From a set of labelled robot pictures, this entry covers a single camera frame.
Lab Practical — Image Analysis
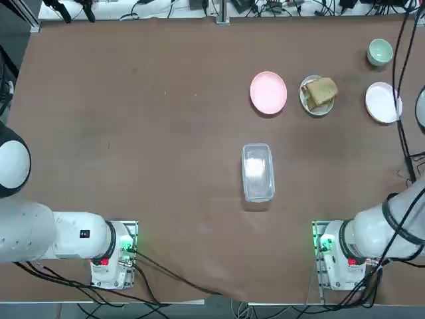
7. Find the clear plastic container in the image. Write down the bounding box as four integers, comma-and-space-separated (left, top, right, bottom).
241, 142, 276, 203

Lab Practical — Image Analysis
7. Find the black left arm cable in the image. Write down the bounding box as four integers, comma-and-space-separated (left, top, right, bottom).
0, 45, 19, 117

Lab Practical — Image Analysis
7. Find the brown bread slice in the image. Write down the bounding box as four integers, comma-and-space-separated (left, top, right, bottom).
305, 94, 329, 112
304, 76, 339, 107

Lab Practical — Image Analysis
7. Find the black base power cable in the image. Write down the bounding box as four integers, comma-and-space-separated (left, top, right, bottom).
13, 249, 235, 306

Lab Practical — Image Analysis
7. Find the black tripod leg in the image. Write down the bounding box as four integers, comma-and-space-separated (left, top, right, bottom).
78, 0, 98, 23
42, 0, 72, 24

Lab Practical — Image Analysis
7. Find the white round plate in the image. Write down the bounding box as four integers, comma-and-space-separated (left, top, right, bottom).
299, 74, 335, 118

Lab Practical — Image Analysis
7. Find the grey power adapter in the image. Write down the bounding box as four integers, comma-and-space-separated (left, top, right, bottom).
231, 0, 258, 15

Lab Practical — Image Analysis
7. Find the aluminium frame post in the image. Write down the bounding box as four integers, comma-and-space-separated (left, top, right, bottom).
215, 0, 231, 27

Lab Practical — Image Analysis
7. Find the green bowl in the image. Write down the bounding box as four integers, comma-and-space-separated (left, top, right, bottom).
367, 38, 394, 67

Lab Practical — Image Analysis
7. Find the black red electronic device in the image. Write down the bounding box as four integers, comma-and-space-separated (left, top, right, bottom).
264, 0, 292, 11

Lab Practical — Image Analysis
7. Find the pink round plate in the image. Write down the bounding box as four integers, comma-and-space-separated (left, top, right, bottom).
249, 70, 288, 116
365, 81, 404, 124

